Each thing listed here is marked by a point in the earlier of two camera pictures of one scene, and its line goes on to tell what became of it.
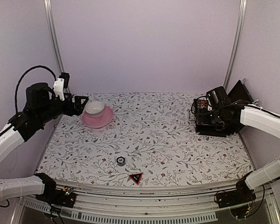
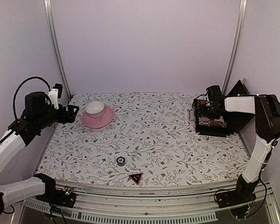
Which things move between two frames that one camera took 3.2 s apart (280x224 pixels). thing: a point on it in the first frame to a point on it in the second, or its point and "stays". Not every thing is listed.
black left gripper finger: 82,100 to 71,111
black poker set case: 220,122 stays
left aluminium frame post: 50,15 stays
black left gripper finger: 80,111 to 71,115
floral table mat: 151,140 stays
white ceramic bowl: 94,107 stays
